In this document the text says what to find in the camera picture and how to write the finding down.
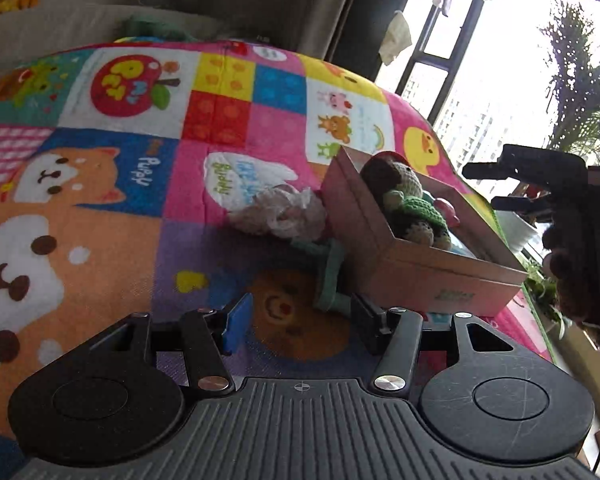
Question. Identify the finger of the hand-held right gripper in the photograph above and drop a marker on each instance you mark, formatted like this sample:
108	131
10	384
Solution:
530	167
522	203

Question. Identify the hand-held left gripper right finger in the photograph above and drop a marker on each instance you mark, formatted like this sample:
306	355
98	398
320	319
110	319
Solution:
367	325

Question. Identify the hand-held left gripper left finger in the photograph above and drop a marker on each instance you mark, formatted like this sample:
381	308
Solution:
237	325

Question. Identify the teal green toy piece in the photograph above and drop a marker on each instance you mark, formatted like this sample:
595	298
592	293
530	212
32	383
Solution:
332	270

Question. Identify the pink cardboard box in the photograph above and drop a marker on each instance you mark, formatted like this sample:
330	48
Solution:
420	280

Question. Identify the pink peach toy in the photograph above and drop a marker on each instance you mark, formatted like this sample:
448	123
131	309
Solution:
447	210

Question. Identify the crochet doll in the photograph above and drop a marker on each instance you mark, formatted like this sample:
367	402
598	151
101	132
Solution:
410	185

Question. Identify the person's right forearm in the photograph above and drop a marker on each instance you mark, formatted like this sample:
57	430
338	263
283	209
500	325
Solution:
575	290

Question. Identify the small green plant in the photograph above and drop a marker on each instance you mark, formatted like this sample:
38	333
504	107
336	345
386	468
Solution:
545	295

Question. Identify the tall green plant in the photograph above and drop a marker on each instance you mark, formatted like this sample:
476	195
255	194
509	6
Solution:
575	60

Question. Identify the colourful printed play mat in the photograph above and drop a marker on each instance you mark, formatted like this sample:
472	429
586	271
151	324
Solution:
105	240

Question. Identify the hanging pale yellow towel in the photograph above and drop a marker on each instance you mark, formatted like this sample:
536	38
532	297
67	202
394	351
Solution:
396	35

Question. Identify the dark curtain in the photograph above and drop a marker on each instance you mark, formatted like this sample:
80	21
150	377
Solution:
360	10

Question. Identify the teal cloth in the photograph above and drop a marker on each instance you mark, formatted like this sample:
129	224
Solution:
155	30

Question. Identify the beige sofa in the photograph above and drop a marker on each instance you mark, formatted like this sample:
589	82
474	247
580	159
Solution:
80	20

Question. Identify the black window frame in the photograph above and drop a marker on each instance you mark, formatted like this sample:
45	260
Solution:
420	55

